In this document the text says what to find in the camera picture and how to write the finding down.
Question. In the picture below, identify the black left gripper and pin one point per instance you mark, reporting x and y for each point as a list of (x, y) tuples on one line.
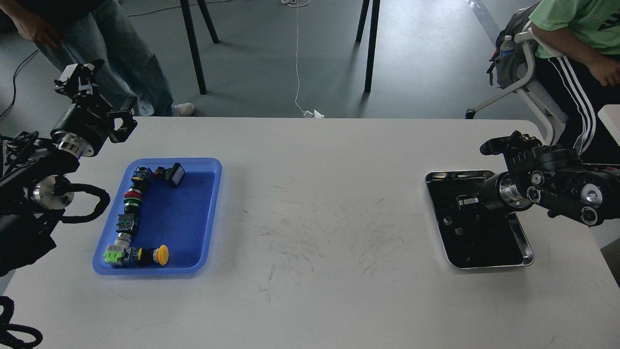
[(89, 122)]

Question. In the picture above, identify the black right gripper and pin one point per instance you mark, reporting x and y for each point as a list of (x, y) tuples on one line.
[(498, 193)]

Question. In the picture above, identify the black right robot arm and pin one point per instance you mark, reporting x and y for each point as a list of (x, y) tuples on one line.
[(551, 177)]

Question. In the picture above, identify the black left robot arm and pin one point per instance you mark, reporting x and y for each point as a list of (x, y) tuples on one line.
[(35, 192)]

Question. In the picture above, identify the shiny metal tray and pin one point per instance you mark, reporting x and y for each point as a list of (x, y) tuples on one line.
[(478, 238)]

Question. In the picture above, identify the standing person in jeans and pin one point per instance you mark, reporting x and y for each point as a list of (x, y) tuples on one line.
[(82, 31)]

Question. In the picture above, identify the red green push button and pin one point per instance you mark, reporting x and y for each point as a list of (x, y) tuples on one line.
[(132, 201)]

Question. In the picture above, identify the black table leg left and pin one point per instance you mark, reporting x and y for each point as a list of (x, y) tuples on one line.
[(192, 40)]

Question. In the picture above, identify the black table leg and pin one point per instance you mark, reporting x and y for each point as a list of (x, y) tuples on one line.
[(192, 40), (374, 7)]

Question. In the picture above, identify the white office chair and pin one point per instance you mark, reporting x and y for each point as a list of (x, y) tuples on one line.
[(531, 91)]

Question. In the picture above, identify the grey backpack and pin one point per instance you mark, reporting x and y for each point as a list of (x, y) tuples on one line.
[(503, 69)]

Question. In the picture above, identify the blue plastic tray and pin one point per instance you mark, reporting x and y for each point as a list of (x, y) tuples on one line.
[(180, 218)]

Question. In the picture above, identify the clear water bottle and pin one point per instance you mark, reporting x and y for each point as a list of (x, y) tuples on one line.
[(507, 47)]

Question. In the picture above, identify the yellow mushroom push button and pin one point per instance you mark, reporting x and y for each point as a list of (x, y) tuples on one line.
[(161, 255)]

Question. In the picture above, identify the seated person green shirt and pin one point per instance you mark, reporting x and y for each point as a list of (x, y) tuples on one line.
[(586, 77)]

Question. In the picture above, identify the black table leg right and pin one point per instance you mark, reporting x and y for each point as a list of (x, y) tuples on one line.
[(374, 7)]

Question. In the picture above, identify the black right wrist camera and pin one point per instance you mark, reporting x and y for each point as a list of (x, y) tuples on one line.
[(517, 142)]

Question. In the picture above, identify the black yellow selector switch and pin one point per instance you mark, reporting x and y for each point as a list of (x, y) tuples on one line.
[(142, 179)]

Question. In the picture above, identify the black rectangular switch part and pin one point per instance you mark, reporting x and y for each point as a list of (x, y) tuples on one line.
[(173, 175)]

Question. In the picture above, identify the green white switch block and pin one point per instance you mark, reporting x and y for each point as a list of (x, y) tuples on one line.
[(114, 255)]

